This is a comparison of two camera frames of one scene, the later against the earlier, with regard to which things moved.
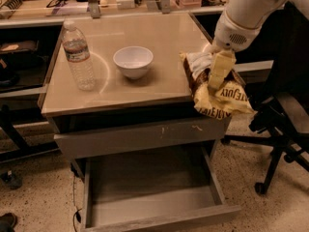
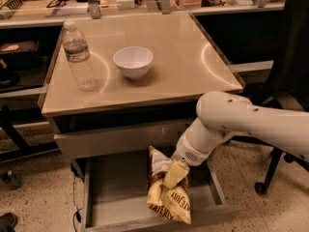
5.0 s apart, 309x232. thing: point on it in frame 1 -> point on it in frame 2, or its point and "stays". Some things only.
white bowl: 133,61 stays
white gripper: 232,33 -> 189,152
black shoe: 8,222 stays
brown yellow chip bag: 230,99 -> 175,202
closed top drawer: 142,137 stays
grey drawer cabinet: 114,86 stays
